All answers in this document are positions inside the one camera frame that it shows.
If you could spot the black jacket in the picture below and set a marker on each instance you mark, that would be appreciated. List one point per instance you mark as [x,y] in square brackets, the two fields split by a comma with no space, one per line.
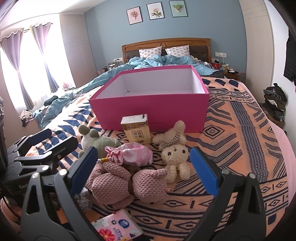
[290,60]

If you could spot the dark clothes on bed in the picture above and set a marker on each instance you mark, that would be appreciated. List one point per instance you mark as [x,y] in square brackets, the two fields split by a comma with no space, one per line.
[216,74]

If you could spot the cream bunny plush toy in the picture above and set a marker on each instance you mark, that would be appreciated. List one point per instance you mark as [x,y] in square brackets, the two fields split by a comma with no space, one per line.
[173,153]

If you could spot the purple curtain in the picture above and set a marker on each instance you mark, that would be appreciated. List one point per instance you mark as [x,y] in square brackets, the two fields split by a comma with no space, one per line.
[45,51]
[13,60]

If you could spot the beige tissue pack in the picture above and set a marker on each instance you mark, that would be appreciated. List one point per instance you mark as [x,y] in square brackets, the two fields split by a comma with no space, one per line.
[136,132]

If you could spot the pink flower framed picture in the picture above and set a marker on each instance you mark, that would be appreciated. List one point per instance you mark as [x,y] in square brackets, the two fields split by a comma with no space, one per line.
[134,15]

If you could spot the black folded garment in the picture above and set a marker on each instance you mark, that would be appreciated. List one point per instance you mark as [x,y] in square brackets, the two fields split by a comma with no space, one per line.
[49,101]

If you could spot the beige wardrobe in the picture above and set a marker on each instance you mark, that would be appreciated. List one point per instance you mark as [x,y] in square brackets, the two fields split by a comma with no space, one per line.
[259,46]

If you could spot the wooden headboard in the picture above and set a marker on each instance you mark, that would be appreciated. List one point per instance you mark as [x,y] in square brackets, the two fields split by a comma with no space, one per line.
[161,41]

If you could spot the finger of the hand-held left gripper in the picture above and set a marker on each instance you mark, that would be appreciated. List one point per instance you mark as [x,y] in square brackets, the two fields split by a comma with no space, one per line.
[60,150]
[34,140]

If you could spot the green leaf framed picture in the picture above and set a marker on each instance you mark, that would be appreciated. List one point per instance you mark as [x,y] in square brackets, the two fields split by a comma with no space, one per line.
[177,8]

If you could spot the white flower framed picture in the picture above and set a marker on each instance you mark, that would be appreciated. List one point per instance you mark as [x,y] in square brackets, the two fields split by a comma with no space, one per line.
[155,11]

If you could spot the floral cloth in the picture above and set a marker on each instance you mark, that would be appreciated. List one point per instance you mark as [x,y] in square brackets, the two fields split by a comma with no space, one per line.
[25,115]

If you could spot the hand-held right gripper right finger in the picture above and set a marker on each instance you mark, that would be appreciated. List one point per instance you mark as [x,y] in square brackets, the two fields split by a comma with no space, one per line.
[205,171]

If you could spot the white wall socket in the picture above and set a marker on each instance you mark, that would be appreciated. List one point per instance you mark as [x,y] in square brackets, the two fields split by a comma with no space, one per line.
[118,59]
[220,54]

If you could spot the red box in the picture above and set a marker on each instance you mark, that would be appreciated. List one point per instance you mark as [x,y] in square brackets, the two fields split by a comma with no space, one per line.
[215,65]

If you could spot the orange patterned blanket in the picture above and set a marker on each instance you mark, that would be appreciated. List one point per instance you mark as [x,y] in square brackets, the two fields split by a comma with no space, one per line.
[231,139]

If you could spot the floral tissue packet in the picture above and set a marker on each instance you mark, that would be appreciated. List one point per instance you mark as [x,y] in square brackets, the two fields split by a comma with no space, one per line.
[115,227]

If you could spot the pink cardboard box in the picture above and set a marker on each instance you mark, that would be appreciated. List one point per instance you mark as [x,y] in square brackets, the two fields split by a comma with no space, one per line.
[150,111]

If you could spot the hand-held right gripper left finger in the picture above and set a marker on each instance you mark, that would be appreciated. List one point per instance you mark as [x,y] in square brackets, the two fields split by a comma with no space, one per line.
[84,170]

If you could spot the green frog plush toy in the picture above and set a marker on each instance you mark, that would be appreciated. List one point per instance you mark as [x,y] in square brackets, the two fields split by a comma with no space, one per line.
[101,141]

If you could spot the light blue duvet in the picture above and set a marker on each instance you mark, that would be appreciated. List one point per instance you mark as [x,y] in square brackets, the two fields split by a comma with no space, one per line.
[148,61]

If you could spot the pink bed sheet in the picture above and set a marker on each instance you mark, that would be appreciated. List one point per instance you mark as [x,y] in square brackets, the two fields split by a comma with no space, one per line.
[284,157]

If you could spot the wooden nightstand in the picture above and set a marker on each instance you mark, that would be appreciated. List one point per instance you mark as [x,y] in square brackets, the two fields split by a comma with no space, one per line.
[231,75]

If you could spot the white patterned pillow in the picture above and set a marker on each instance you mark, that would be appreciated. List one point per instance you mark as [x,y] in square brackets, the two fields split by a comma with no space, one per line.
[150,52]
[178,49]

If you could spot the pink knitted bear plush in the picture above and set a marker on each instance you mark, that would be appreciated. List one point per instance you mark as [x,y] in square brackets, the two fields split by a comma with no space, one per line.
[148,185]

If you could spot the person's left forearm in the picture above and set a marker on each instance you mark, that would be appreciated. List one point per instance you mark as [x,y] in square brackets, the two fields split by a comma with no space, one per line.
[9,212]

